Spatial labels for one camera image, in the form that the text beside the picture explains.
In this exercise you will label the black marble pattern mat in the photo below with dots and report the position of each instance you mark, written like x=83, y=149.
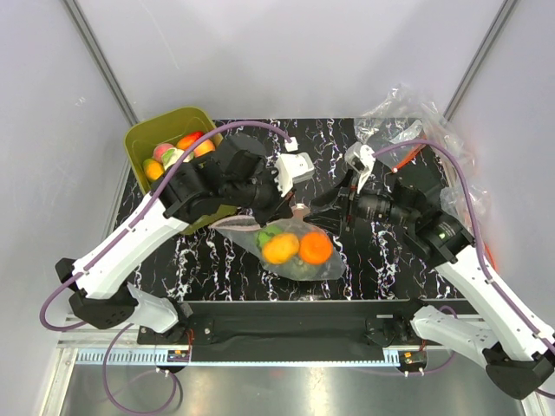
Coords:
x=206, y=266

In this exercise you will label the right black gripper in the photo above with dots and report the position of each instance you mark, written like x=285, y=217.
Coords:
x=329, y=220

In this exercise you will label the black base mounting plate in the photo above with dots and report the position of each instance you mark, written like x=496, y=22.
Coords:
x=214, y=323

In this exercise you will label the pink peach lower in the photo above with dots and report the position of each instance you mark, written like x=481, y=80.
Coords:
x=160, y=149

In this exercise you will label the aluminium frame rail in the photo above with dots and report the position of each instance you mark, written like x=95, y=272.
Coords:
x=90, y=337

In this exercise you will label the pile of clear bags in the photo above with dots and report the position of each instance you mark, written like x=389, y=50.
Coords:
x=407, y=114

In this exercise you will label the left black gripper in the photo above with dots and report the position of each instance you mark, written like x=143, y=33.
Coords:
x=280, y=207

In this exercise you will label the green striped watermelon toy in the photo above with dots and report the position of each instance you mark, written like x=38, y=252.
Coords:
x=262, y=238

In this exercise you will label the orange fruit toy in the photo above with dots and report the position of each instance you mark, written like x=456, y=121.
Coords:
x=315, y=248

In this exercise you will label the clear zip top bag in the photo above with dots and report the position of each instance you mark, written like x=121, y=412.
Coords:
x=243, y=229

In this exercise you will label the pink peach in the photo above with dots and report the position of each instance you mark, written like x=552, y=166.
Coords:
x=160, y=149
x=203, y=148

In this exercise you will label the yellow mango toy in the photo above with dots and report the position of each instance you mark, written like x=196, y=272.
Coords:
x=152, y=169

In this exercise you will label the white cauliflower toy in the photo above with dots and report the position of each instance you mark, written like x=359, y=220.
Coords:
x=170, y=157

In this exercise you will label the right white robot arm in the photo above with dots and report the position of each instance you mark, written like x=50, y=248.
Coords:
x=516, y=349

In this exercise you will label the green netted melon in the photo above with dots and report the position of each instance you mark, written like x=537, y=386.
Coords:
x=299, y=271

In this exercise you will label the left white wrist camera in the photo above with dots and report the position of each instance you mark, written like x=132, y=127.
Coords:
x=293, y=167

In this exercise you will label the red tomato toy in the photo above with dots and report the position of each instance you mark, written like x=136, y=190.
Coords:
x=187, y=140

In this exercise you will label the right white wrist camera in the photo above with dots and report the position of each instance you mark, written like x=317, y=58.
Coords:
x=360, y=158

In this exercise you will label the olive green plastic bin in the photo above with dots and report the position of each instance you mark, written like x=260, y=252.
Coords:
x=141, y=140

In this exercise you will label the pink peach upper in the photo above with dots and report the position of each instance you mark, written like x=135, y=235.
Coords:
x=203, y=148

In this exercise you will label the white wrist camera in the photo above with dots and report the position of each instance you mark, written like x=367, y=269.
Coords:
x=293, y=167
x=360, y=158

